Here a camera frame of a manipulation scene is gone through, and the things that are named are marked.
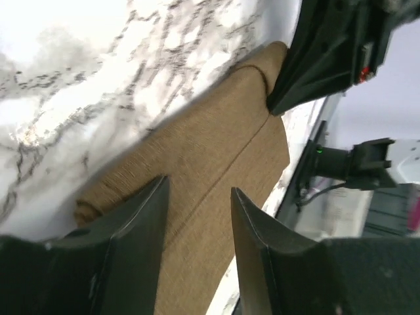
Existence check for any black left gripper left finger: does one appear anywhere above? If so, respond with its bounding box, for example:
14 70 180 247
1 177 169 314

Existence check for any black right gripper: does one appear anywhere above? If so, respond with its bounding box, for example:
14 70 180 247
267 0 419 116

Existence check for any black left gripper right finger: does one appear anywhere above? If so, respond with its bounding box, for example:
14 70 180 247
231 188 419 315

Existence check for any brown cloth napkin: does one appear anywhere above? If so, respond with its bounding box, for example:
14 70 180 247
75 41 289 314

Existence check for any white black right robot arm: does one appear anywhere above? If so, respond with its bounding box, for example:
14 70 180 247
266 1 419 190

